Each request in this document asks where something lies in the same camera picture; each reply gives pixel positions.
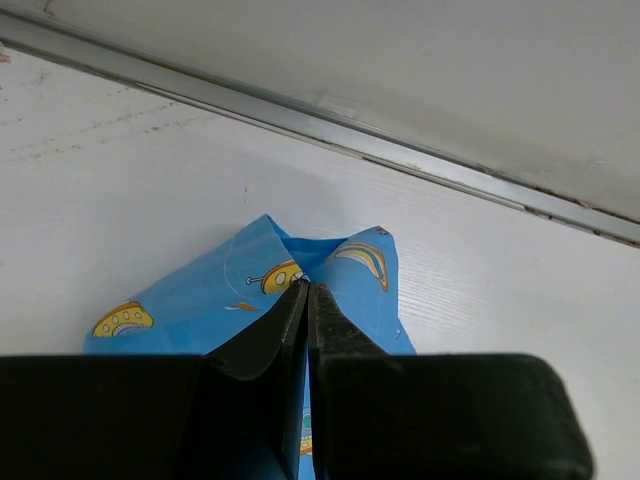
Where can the aluminium rail at table edge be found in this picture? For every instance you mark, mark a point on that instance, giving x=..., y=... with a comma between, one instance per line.
x=49, y=40

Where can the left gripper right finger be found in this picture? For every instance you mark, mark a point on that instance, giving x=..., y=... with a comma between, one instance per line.
x=348, y=426

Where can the blue space-print cloth placemat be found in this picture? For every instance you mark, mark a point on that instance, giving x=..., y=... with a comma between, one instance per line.
x=200, y=306

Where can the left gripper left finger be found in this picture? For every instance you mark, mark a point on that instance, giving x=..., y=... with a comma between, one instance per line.
x=253, y=396

